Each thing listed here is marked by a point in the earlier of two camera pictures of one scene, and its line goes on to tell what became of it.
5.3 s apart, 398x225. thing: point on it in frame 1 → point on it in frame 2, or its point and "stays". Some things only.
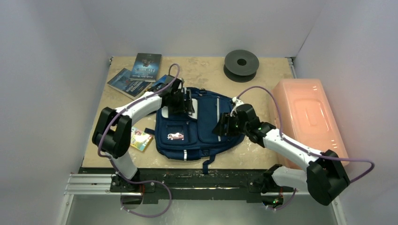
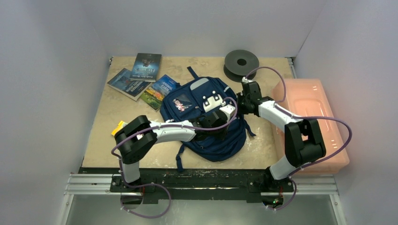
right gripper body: [228, 123] → [250, 90]
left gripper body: [177, 103] → [217, 134]
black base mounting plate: [185, 183] stays
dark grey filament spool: [241, 65] stays
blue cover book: [121, 82] stays
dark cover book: [145, 67] stays
